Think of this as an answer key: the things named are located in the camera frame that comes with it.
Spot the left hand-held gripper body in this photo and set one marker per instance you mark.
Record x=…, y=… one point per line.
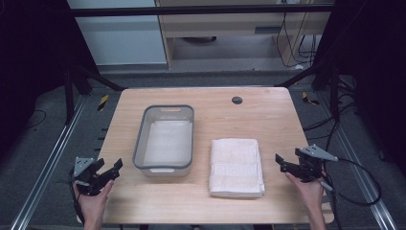
x=83, y=174

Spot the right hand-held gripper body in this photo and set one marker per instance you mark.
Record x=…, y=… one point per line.
x=310, y=164

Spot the white towel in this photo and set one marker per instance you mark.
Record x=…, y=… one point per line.
x=236, y=167

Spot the clear grey-rimmed plastic basin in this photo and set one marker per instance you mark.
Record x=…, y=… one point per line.
x=167, y=142

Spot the person's right hand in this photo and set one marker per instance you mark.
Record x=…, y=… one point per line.
x=308, y=193

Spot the person's left hand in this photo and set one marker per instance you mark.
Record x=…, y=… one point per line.
x=93, y=206

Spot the yellow black striped tape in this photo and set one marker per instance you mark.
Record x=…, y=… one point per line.
x=103, y=102
x=308, y=98

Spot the black stand legs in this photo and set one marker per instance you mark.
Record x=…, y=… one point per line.
x=68, y=96
x=334, y=96

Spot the round dark table grommet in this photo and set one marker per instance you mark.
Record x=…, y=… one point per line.
x=236, y=100

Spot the dark curtain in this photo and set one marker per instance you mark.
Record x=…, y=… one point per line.
x=28, y=64
x=373, y=64

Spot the white cabinet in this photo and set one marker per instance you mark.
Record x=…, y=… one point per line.
x=121, y=38

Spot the light wooden desk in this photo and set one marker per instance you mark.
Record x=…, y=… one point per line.
x=223, y=27

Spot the silver floor rail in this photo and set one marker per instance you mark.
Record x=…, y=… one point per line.
x=48, y=166
x=360, y=172

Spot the black horizontal frame bar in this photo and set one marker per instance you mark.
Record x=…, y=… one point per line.
x=191, y=10

